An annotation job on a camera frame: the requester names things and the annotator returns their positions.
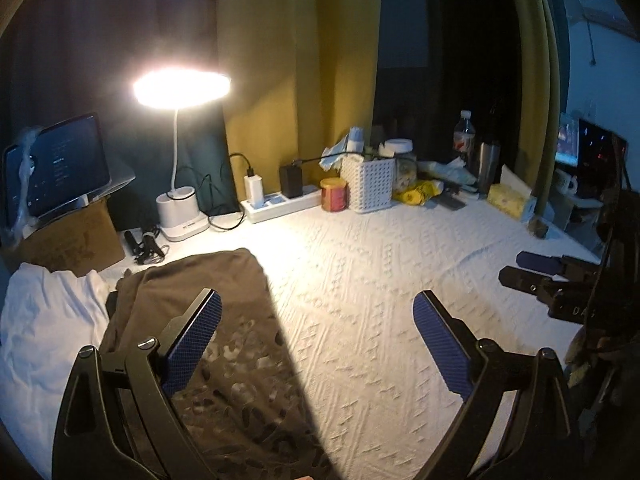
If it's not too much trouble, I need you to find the brown t-shirt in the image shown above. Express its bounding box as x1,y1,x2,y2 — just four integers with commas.
100,248,339,479

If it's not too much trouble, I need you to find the yellow tissue box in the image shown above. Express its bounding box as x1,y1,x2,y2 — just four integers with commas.
487,165,537,222

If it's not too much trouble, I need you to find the white mug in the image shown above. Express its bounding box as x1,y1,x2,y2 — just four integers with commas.
554,168,578,196

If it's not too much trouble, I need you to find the stainless steel tumbler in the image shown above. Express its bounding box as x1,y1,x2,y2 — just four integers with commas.
477,143,500,196

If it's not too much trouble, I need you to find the yellow snack packet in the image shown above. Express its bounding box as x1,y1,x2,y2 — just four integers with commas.
392,180,444,206

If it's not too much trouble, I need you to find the white folded garment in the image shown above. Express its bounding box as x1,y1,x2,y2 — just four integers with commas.
1,263,110,479

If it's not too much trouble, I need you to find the plastic bottle red label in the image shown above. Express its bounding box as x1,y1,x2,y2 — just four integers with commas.
452,110,475,166

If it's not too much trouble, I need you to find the brown cardboard box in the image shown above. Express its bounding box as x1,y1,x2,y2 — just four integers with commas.
1,198,125,276

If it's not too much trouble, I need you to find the clear jar with white lid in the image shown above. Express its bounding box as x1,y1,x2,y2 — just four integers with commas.
380,139,418,193

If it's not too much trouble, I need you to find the white power strip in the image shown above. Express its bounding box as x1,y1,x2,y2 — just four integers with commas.
241,185,321,223

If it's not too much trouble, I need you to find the white USB charger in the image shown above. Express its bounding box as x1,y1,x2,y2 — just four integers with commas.
244,174,265,209

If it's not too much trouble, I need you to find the white perforated plastic basket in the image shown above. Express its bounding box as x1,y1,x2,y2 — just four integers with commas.
341,155,395,214

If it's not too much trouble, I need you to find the red can with yellow lid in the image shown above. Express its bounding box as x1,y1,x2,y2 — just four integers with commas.
320,177,347,212

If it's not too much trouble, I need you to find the black power adapter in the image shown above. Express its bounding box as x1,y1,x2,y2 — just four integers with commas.
279,164,303,198

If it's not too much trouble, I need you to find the tablet with dark screen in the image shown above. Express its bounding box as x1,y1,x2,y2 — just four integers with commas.
1,113,134,226

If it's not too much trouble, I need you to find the white desk lamp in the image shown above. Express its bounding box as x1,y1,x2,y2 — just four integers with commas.
131,65,234,244

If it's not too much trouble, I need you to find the bundled black cable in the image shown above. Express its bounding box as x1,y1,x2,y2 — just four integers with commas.
122,226,170,266

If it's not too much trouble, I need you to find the black charger cable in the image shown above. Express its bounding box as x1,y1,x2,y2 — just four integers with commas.
171,153,256,232

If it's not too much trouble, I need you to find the black adapter cable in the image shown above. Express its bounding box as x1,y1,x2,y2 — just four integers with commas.
292,152,396,168

